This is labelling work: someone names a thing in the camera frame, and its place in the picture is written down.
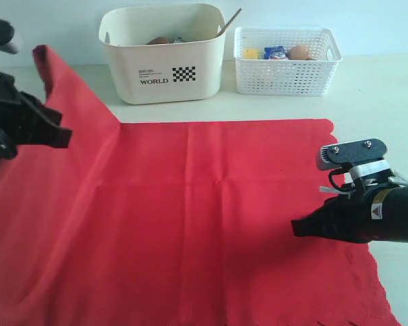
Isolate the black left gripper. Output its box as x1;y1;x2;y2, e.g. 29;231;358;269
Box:
0;72;72;160

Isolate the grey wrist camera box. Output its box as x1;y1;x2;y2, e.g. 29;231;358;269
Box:
0;18;21;54
316;139;391;179

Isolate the brown egg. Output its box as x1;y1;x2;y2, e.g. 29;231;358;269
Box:
287;44;309;60

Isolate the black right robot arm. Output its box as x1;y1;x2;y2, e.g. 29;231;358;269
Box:
291;185;408;244

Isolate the red table cloth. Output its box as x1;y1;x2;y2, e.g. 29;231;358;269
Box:
0;46;398;325

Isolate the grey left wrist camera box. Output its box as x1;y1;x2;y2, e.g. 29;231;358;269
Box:
0;18;21;54

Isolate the wooden chopstick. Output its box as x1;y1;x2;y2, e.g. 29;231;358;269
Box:
216;7;242;38

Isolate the white perforated plastic basket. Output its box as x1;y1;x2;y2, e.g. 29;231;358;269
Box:
233;26;342;96

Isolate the brown wooden plate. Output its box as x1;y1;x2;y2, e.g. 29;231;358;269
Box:
148;36;170;45

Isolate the blue white milk carton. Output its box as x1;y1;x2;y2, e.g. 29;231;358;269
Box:
264;46;288;60

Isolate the yellow cheese wedge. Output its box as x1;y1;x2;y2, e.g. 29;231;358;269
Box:
242;48;260;60

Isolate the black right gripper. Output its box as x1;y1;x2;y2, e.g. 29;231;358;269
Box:
290;189;388;244

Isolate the cream plastic bin WORLD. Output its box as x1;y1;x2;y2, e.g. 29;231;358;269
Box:
99;3;225;105

